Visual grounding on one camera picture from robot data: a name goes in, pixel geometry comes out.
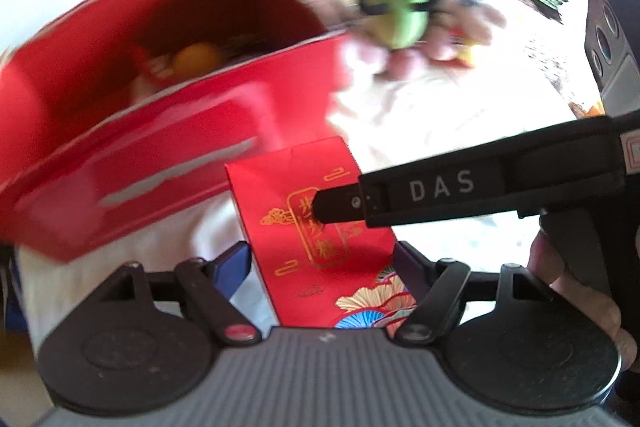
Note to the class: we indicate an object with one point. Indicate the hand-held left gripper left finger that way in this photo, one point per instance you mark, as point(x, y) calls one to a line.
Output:
point(232, 268)

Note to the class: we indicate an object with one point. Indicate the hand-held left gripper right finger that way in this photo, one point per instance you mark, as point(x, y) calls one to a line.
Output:
point(411, 266)

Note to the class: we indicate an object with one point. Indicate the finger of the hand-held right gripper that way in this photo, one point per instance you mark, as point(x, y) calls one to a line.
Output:
point(490, 177)

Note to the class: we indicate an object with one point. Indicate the red envelope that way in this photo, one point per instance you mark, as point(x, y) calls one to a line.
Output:
point(310, 232)

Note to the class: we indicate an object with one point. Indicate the red cardboard box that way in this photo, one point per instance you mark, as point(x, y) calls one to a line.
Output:
point(165, 137)

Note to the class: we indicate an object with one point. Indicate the person's right hand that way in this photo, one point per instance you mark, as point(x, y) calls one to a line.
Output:
point(560, 279)

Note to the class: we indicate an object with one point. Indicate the yellow beige plush toy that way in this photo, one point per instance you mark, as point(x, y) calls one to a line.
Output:
point(465, 22)

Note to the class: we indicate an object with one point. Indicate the orange ball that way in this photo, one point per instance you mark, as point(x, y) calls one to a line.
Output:
point(196, 58)

